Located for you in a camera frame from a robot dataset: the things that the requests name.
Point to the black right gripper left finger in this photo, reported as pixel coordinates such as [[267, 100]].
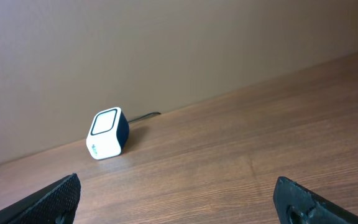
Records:
[[56, 203]]

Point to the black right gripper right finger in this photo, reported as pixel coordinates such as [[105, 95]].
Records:
[[296, 204]]

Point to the white barcode scanner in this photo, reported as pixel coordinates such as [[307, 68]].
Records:
[[108, 134]]

